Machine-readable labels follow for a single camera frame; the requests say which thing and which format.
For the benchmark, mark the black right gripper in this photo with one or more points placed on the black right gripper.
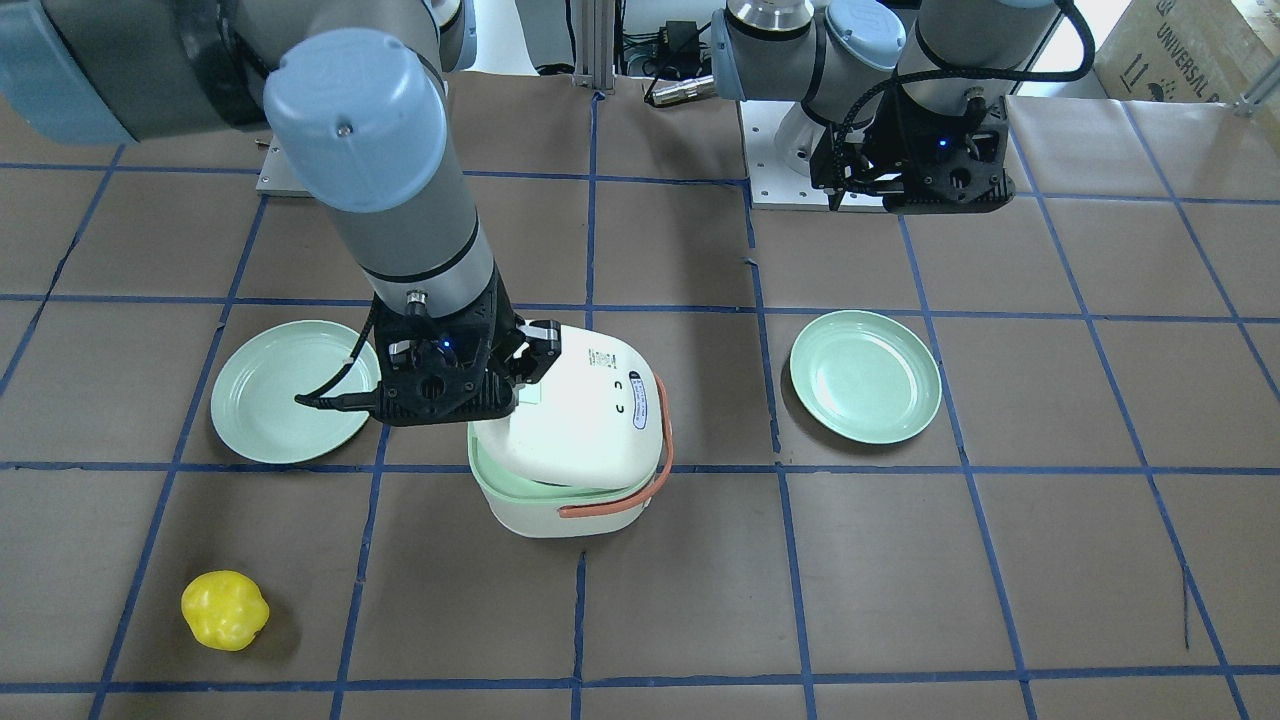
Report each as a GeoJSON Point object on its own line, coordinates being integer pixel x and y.
{"type": "Point", "coordinates": [503, 352]}

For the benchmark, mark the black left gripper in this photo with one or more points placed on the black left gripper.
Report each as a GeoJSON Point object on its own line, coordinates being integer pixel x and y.
{"type": "Point", "coordinates": [868, 152]}

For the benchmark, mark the white rice cooker orange handle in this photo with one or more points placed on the white rice cooker orange handle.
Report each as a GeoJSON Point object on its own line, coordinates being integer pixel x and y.
{"type": "Point", "coordinates": [585, 448]}

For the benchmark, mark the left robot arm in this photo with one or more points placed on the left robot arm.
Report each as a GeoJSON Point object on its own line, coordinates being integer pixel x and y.
{"type": "Point", "coordinates": [838, 60]}

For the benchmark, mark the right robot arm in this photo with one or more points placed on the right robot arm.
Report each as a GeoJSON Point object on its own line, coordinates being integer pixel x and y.
{"type": "Point", "coordinates": [354, 92]}

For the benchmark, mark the green plate far from pepper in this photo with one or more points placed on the green plate far from pepper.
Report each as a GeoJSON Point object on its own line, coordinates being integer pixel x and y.
{"type": "Point", "coordinates": [866, 377]}

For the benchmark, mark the black power adapter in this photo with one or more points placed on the black power adapter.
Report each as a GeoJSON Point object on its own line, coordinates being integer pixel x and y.
{"type": "Point", "coordinates": [679, 48]}

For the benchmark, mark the cardboard box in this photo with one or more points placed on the cardboard box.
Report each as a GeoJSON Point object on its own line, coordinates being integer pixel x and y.
{"type": "Point", "coordinates": [1187, 51]}

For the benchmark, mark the green plate near pepper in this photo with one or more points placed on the green plate near pepper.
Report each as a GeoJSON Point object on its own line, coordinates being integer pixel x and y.
{"type": "Point", "coordinates": [252, 404]}

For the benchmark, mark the yellow toy bell pepper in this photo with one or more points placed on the yellow toy bell pepper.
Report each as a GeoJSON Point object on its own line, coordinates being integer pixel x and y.
{"type": "Point", "coordinates": [224, 610]}

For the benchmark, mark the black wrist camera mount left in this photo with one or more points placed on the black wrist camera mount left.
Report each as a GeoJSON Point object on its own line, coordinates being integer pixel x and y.
{"type": "Point", "coordinates": [953, 165]}

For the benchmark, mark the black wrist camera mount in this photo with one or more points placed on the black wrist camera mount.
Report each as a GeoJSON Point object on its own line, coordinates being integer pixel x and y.
{"type": "Point", "coordinates": [953, 165]}
{"type": "Point", "coordinates": [398, 413]}

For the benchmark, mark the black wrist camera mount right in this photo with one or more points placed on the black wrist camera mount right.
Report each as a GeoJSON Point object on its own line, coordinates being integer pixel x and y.
{"type": "Point", "coordinates": [398, 413]}

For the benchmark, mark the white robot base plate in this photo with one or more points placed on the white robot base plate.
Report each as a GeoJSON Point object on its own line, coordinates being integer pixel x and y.
{"type": "Point", "coordinates": [778, 139]}

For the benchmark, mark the aluminium frame post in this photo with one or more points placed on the aluminium frame post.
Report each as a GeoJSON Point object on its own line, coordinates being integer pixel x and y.
{"type": "Point", "coordinates": [596, 31]}

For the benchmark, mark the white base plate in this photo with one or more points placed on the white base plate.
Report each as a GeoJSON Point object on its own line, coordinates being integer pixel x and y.
{"type": "Point", "coordinates": [276, 176]}

